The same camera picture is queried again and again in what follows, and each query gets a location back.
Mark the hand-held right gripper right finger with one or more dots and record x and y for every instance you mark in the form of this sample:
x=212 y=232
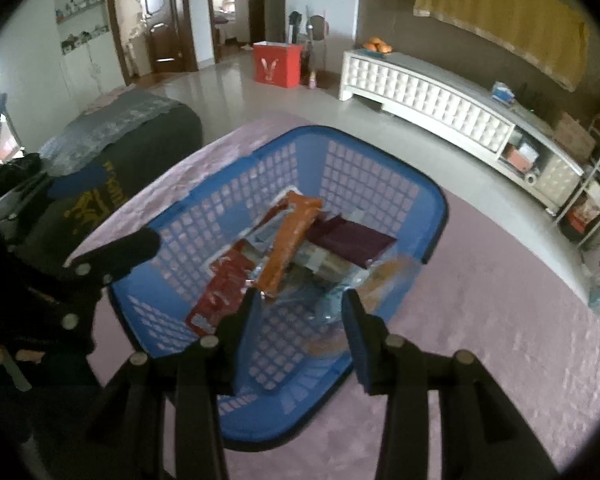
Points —
x=355 y=345

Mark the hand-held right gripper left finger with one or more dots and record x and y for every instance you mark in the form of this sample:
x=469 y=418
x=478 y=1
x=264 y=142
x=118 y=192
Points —
x=247 y=330

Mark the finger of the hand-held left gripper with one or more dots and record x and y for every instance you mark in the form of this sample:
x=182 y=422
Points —
x=125 y=252

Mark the pile of snack packets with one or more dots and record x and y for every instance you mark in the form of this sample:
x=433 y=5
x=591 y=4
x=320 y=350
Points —
x=290 y=240

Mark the blue plastic basket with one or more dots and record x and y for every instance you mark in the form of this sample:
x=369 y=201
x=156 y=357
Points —
x=370 y=175

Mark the grey lace cloth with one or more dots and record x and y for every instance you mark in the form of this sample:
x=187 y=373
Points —
x=110 y=127

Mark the dark sofa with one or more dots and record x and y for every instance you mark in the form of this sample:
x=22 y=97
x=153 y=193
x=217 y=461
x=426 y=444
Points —
x=180 y=135

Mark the brown wooden door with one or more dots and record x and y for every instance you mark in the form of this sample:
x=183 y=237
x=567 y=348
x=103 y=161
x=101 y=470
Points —
x=162 y=15

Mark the red gift bag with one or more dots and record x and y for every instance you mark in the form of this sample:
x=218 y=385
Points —
x=277 y=65

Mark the paper roll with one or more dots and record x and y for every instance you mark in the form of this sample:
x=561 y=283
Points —
x=531 y=179

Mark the orange box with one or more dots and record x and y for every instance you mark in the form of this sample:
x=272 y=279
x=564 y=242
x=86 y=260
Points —
x=521 y=160

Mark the white tufted TV cabinet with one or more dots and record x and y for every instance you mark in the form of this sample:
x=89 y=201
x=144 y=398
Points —
x=430 y=95

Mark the white metal rack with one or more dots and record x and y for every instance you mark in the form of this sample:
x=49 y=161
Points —
x=595 y=195

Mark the round-headed floor stand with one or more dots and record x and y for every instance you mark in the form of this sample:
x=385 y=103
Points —
x=315 y=35

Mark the blue tissue box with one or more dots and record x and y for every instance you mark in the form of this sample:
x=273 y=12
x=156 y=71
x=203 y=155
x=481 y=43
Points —
x=502 y=92

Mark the oranges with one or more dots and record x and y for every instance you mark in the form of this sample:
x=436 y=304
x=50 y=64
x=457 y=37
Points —
x=377 y=46

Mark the cardboard box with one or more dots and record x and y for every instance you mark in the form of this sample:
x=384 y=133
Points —
x=572 y=137

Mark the yellow cloth cover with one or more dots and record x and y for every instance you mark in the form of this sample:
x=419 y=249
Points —
x=505 y=15

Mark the white wall cabinet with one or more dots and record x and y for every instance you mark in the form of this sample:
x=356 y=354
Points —
x=80 y=35

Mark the brown door frame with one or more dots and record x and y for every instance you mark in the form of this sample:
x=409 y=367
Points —
x=255 y=5

